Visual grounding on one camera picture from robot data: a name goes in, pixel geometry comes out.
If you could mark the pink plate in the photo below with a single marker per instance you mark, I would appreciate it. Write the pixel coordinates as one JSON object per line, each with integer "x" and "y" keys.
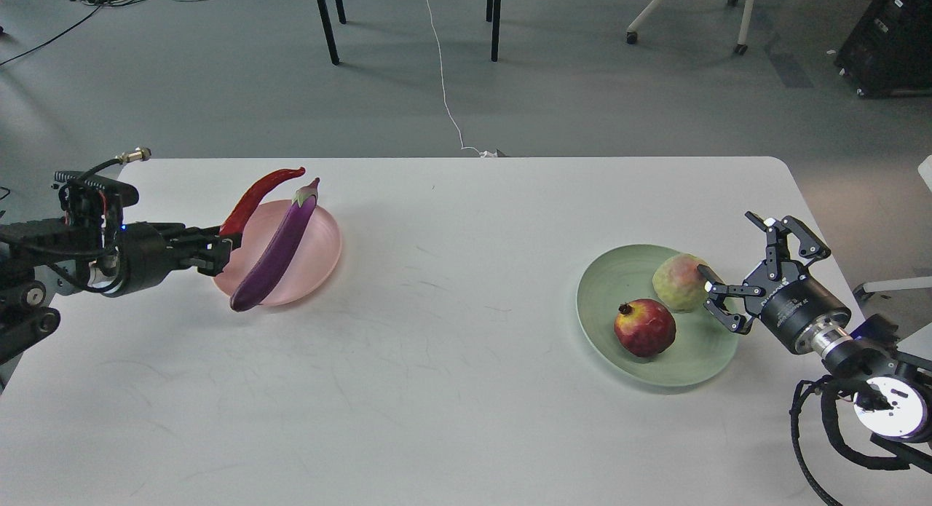
{"x": 314, "y": 261}

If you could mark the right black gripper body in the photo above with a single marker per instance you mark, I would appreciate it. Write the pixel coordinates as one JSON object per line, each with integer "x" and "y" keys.
{"x": 790, "y": 303}

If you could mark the red pomegranate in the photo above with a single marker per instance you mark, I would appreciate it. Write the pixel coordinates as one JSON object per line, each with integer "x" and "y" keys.
{"x": 645, "y": 328}

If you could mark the green plate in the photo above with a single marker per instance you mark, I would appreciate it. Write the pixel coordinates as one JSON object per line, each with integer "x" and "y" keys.
{"x": 702, "y": 349}

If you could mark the red chili pepper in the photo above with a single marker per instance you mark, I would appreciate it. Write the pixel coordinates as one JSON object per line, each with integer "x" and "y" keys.
{"x": 253, "y": 197}

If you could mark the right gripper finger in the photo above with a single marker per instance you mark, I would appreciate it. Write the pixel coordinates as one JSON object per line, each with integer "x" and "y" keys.
{"x": 778, "y": 264}
{"x": 718, "y": 293}

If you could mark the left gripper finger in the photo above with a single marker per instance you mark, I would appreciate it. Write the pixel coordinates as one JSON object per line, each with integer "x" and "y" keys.
{"x": 208, "y": 255}
{"x": 191, "y": 235}

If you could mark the black equipment case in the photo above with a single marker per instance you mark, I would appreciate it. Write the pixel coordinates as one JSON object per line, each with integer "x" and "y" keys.
{"x": 888, "y": 53}

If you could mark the black table leg rear left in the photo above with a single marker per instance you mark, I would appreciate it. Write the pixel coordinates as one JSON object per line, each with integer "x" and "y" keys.
{"x": 340, "y": 11}

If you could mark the purple eggplant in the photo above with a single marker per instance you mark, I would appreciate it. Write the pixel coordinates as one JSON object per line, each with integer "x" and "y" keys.
{"x": 269, "y": 270}

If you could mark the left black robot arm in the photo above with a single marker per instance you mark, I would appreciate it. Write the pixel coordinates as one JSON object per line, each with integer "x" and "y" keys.
{"x": 89, "y": 248}

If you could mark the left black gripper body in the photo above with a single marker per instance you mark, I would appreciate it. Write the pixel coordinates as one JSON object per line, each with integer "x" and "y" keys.
{"x": 147, "y": 255}

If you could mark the green pink guava fruit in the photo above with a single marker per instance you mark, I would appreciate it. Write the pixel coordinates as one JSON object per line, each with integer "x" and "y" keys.
{"x": 679, "y": 285}

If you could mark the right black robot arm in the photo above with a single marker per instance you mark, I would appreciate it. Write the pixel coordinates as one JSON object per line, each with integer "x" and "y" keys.
{"x": 874, "y": 398}

